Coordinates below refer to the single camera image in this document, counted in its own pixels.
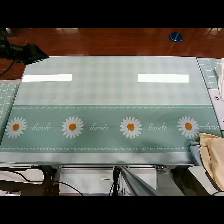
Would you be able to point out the blue round disc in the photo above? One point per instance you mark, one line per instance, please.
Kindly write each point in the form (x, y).
(176, 36)

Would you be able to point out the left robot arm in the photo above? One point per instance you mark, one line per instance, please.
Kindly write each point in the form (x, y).
(25, 53)

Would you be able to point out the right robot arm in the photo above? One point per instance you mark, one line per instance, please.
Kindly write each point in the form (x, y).
(186, 181)

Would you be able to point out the silver frame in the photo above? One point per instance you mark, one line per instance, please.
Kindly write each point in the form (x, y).
(141, 186)

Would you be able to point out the cream shirt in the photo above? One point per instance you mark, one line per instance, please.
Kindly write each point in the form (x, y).
(215, 156)

